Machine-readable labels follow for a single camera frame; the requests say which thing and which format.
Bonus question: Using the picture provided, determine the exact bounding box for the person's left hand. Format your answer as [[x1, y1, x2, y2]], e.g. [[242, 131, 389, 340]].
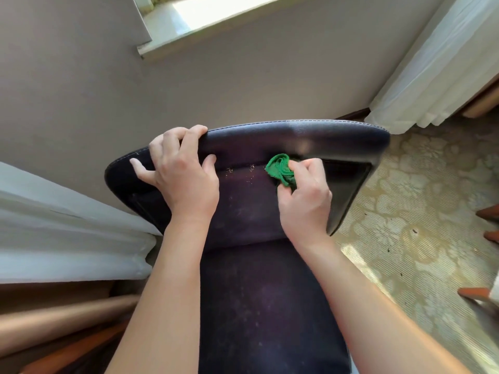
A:
[[129, 125, 220, 226]]

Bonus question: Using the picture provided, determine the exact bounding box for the person's right hand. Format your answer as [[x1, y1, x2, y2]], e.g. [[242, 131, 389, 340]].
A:
[[277, 158, 333, 248]]

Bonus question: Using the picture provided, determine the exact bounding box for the green cleaning cloth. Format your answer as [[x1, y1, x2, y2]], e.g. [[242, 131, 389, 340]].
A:
[[265, 153, 298, 188]]

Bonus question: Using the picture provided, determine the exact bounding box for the black leather chair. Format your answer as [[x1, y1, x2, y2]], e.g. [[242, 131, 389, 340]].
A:
[[104, 119, 391, 374]]

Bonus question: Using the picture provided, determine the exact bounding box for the person's right forearm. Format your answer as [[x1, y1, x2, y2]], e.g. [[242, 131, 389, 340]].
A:
[[300, 229, 472, 374]]

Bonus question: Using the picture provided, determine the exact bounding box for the person's left forearm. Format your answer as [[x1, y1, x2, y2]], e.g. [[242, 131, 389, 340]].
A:
[[103, 218, 215, 374]]

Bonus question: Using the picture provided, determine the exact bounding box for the dark wooden baseboard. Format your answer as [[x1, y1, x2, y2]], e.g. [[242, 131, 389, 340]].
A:
[[335, 108, 371, 121]]

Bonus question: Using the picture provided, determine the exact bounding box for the white sheer curtain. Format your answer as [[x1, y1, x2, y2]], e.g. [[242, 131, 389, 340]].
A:
[[364, 0, 499, 136], [0, 161, 163, 285]]

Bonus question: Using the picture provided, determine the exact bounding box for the white window sill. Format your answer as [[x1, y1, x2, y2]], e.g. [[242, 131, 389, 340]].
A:
[[132, 0, 297, 60]]

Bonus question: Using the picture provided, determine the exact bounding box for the orange wooden furniture leg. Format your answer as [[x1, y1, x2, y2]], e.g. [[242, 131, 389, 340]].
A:
[[457, 287, 499, 320]]

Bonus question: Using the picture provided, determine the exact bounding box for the tan curtain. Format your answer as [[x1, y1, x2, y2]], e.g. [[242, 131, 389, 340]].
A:
[[0, 282, 141, 359], [461, 73, 499, 119]]

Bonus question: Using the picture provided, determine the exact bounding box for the orange wooden table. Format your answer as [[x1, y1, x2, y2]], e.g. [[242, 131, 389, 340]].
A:
[[19, 319, 129, 374]]

